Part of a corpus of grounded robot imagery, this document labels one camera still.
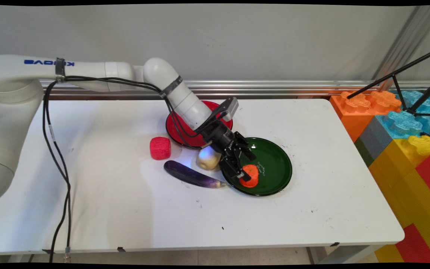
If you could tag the black tripod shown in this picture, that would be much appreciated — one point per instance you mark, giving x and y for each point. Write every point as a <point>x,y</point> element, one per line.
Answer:
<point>399,71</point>

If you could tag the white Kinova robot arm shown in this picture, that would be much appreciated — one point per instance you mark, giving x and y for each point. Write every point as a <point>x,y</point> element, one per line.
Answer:
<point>95,71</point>

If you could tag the orange giant building block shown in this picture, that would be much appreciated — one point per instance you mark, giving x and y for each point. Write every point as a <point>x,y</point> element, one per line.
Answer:
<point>357,108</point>

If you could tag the red plate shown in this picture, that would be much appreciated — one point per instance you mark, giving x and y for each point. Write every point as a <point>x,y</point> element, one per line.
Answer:
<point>174,136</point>

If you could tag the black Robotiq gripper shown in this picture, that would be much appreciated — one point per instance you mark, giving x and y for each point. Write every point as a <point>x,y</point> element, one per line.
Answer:
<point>220,138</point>

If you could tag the grey giant building block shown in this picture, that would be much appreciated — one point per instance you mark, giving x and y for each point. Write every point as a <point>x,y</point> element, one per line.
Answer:
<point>374,140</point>

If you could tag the blue giant building block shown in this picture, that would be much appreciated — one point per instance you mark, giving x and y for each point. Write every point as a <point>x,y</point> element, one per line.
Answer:
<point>405,123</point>

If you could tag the purple toy eggplant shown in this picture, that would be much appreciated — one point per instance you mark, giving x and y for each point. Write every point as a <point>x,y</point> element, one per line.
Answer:
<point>190,175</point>

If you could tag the orange toy fruit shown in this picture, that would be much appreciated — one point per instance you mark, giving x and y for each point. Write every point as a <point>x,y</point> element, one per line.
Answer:
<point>251,177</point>

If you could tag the aluminium frame post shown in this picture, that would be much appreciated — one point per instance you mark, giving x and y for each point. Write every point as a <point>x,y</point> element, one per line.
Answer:
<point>409,41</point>

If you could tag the red toy fruit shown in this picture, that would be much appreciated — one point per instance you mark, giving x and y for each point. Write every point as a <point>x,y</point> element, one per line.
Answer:
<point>160,148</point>

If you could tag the dark green plate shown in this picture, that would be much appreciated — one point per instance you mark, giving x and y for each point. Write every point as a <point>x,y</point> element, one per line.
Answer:
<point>274,164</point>

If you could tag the pale yellow toy vegetable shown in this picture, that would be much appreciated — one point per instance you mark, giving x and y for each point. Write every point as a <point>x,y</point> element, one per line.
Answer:
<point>208,160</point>

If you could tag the aluminium rail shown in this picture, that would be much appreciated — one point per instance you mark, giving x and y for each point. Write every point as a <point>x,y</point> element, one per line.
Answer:
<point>274,89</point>

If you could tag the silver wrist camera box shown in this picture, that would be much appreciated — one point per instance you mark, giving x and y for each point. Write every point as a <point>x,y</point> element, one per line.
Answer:
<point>231,107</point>

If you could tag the yellow giant building block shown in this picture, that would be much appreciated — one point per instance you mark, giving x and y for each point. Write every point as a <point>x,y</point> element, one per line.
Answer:
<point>401,186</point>

